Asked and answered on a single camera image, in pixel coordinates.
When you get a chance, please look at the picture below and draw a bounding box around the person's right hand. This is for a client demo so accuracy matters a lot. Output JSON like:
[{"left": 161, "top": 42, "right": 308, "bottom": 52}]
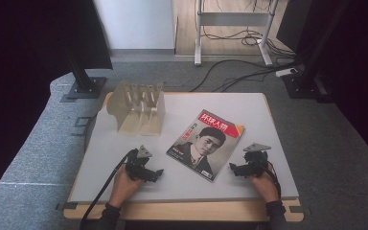
[{"left": 247, "top": 162, "right": 281, "bottom": 204}]

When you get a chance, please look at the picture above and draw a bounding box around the hand-held gripper black cable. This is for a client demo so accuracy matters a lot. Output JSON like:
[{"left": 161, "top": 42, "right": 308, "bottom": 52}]
[
  {"left": 259, "top": 159, "right": 283, "bottom": 199},
  {"left": 80, "top": 149, "right": 138, "bottom": 230}
]

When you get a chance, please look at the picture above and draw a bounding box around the white metal desk frame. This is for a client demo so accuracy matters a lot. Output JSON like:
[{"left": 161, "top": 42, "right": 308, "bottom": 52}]
[{"left": 194, "top": 0, "right": 281, "bottom": 67}]

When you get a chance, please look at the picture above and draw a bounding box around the tangle of black cables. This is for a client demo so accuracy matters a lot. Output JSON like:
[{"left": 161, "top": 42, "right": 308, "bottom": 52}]
[{"left": 201, "top": 26, "right": 297, "bottom": 59}]

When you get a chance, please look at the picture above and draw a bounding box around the person's left hand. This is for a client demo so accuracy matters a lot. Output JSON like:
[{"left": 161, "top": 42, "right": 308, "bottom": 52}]
[{"left": 108, "top": 164, "right": 146, "bottom": 209}]

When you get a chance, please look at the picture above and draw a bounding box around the left hand-held gripper black cable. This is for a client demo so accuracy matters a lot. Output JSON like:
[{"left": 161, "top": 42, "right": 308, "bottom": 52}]
[{"left": 80, "top": 149, "right": 138, "bottom": 230}]

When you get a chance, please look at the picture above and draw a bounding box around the black stand with base plate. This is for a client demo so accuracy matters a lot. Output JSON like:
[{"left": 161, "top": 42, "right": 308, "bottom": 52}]
[
  {"left": 282, "top": 0, "right": 353, "bottom": 101},
  {"left": 65, "top": 57, "right": 108, "bottom": 100}
]

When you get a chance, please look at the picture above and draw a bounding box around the beige file rack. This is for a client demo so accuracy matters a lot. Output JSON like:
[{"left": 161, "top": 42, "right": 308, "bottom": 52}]
[{"left": 105, "top": 80, "right": 167, "bottom": 138}]

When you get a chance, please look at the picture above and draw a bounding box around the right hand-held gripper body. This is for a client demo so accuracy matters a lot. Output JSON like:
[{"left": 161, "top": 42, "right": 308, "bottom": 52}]
[{"left": 240, "top": 142, "right": 273, "bottom": 177}]

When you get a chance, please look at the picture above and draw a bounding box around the magazine with portrait cover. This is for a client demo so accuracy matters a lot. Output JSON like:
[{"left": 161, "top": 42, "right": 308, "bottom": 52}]
[{"left": 165, "top": 108, "right": 245, "bottom": 183}]

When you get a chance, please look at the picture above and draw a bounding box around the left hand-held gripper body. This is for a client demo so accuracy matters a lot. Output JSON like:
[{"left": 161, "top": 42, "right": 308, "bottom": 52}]
[{"left": 125, "top": 145, "right": 159, "bottom": 183}]

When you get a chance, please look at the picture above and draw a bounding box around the long black floor cable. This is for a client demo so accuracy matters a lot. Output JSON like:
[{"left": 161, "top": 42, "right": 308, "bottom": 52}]
[{"left": 189, "top": 58, "right": 301, "bottom": 93}]

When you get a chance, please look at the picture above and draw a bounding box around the large black panel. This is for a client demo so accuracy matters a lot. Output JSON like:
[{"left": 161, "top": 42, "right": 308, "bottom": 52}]
[{"left": 52, "top": 0, "right": 114, "bottom": 71}]

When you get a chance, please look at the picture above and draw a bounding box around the right hand-held gripper black cable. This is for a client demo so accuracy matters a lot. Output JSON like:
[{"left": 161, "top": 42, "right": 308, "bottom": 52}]
[{"left": 259, "top": 159, "right": 283, "bottom": 199}]

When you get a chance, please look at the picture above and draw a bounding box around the white power strip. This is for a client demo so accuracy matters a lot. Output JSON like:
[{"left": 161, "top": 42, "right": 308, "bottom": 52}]
[{"left": 274, "top": 67, "right": 299, "bottom": 78}]

